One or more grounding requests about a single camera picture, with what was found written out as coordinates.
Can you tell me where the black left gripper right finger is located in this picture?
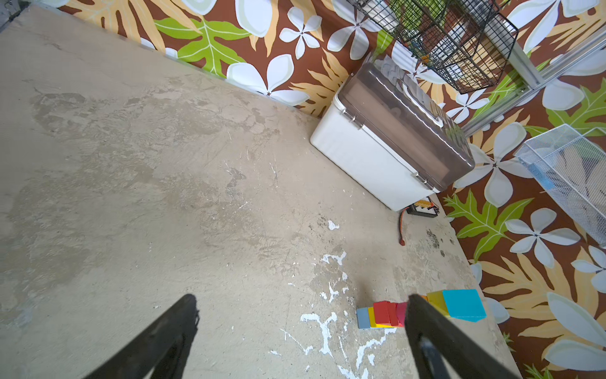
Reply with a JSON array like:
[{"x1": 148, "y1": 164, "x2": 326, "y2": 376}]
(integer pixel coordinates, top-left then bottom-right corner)
[{"x1": 405, "y1": 294, "x2": 516, "y2": 378}]

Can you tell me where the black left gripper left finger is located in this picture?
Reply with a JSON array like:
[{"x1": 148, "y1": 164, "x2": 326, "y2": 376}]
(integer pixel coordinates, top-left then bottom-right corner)
[{"x1": 87, "y1": 294, "x2": 199, "y2": 378}]

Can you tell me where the teal roof block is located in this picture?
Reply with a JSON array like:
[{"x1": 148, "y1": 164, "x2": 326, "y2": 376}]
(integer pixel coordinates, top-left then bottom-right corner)
[{"x1": 443, "y1": 289, "x2": 487, "y2": 322}]

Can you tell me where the lime green cube block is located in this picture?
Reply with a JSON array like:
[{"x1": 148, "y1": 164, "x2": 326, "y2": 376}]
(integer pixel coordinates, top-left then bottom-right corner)
[{"x1": 426, "y1": 291, "x2": 451, "y2": 318}]

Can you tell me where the pink cylinder block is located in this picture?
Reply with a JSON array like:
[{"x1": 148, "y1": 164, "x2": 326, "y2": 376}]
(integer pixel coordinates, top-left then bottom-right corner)
[{"x1": 396, "y1": 302, "x2": 408, "y2": 328}]

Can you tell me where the red rectangular block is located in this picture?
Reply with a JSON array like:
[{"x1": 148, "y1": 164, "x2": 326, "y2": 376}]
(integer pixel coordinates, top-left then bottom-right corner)
[{"x1": 372, "y1": 301, "x2": 391, "y2": 328}]

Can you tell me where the red arch block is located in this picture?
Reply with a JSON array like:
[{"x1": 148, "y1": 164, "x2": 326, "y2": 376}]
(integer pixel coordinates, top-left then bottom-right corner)
[{"x1": 388, "y1": 303, "x2": 399, "y2": 327}]

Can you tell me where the light blue cube block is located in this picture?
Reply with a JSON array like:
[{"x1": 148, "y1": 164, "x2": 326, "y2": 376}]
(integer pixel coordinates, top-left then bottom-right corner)
[{"x1": 356, "y1": 307, "x2": 371, "y2": 329}]

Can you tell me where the white toolbox brown lid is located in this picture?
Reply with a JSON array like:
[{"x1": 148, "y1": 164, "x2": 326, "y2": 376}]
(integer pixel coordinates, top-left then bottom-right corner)
[{"x1": 310, "y1": 58, "x2": 475, "y2": 212}]

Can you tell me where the white wire basket right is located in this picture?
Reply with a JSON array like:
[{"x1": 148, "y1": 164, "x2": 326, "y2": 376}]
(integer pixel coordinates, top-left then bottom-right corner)
[{"x1": 514, "y1": 124, "x2": 605, "y2": 248}]

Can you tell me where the aluminium frame post right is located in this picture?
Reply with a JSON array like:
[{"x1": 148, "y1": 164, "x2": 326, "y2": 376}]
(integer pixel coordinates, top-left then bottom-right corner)
[{"x1": 462, "y1": 26, "x2": 605, "y2": 137}]

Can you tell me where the black wire basket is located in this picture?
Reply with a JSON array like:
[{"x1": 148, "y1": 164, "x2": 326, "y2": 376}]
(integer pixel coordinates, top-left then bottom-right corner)
[{"x1": 350, "y1": 0, "x2": 519, "y2": 94}]

